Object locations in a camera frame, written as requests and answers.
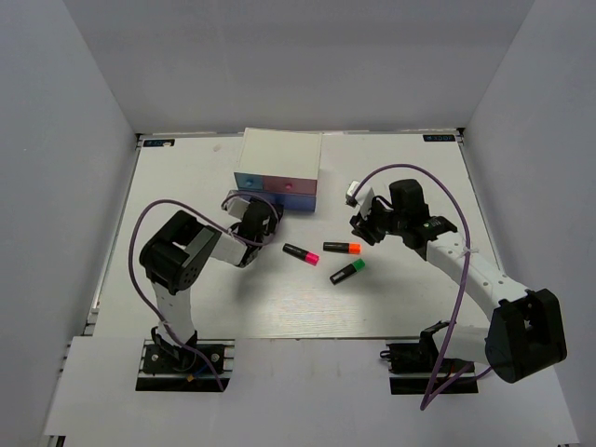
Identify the white drawer cabinet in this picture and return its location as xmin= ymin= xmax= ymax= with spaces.
xmin=234 ymin=128 xmax=322 ymax=204

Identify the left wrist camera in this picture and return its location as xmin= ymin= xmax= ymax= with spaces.
xmin=221 ymin=190 xmax=251 ymax=220

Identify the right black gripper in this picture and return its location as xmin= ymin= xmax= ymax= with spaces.
xmin=351 ymin=197 xmax=408 ymax=246

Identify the blue corner label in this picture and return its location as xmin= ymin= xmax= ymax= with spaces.
xmin=142 ymin=139 xmax=175 ymax=147
xmin=423 ymin=134 xmax=456 ymax=142

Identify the pink cap highlighter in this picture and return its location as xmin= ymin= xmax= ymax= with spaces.
xmin=282 ymin=243 xmax=319 ymax=265

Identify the orange cap highlighter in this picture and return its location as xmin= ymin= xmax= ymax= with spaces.
xmin=322 ymin=242 xmax=361 ymax=255

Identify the purple-blue wide drawer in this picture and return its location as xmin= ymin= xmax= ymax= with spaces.
xmin=272 ymin=193 xmax=317 ymax=213

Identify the pink drawer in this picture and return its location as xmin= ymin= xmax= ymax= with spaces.
xmin=263 ymin=175 xmax=318 ymax=196

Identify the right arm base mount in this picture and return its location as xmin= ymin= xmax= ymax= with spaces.
xmin=379 ymin=339 xmax=479 ymax=396

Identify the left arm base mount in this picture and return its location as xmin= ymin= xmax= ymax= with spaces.
xmin=135 ymin=340 xmax=235 ymax=393

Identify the green cap highlighter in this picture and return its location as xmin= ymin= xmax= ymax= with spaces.
xmin=330 ymin=259 xmax=365 ymax=285

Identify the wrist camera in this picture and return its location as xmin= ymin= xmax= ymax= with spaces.
xmin=345 ymin=181 xmax=375 ymax=220
xmin=221 ymin=190 xmax=251 ymax=220

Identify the light blue small drawer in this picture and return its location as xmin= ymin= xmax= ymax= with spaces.
xmin=234 ymin=172 xmax=264 ymax=191

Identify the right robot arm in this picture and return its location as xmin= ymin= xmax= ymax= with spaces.
xmin=346 ymin=179 xmax=567 ymax=383

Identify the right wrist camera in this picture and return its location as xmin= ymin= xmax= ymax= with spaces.
xmin=345 ymin=181 xmax=375 ymax=220

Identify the right blue corner label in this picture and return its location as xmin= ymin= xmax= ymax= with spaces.
xmin=423 ymin=134 xmax=456 ymax=142

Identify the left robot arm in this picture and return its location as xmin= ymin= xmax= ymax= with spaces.
xmin=139 ymin=196 xmax=284 ymax=372

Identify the left blue corner label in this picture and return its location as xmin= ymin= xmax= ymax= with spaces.
xmin=142 ymin=139 xmax=175 ymax=147

